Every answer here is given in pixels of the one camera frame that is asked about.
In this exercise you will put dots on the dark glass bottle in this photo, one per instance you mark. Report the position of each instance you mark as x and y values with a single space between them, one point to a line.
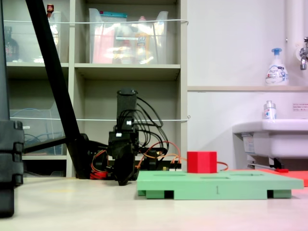
10 48

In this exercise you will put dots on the beige shelf unit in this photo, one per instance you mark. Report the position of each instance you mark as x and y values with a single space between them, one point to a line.
127 72

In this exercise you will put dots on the green shape-sorting board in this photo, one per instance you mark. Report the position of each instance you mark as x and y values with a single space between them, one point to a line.
216 185

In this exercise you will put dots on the circuit board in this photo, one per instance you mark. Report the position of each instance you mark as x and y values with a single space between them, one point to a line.
172 167

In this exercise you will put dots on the white blue soap pump bottle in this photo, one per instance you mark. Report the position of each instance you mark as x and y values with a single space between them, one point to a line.
276 72

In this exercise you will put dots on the notched black stack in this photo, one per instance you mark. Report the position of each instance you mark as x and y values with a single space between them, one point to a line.
9 154

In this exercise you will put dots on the blue-topped packet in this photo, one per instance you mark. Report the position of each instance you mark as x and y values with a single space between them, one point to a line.
113 15

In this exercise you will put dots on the orange bottle with pink cap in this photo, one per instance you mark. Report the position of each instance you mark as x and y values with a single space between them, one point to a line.
143 33

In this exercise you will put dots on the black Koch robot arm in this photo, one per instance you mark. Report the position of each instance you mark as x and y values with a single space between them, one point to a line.
127 103

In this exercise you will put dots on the metal faucet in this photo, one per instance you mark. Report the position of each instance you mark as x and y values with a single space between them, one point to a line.
303 57

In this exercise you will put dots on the black tripod strut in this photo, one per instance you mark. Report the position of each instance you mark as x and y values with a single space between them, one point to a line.
43 145

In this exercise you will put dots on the small clear sanitizer bottle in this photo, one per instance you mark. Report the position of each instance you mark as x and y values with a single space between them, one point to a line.
269 111

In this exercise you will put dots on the red octagonal pillar block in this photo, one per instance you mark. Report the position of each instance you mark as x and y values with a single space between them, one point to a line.
202 162

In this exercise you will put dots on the large clear storage bin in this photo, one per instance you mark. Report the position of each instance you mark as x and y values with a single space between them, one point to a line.
125 48

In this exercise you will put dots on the orange-red flat block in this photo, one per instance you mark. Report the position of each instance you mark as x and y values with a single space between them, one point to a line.
296 175

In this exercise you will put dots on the dark grey upright panel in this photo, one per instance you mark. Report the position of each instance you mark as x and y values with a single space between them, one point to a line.
3 72

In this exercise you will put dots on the black tripod leg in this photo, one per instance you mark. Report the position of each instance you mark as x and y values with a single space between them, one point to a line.
53 72

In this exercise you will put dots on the pink package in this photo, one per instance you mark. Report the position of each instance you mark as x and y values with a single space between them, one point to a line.
101 48

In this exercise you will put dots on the white sink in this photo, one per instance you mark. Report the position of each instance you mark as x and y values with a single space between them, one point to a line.
276 139

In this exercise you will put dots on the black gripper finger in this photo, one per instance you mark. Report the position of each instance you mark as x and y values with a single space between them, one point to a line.
119 172
130 168

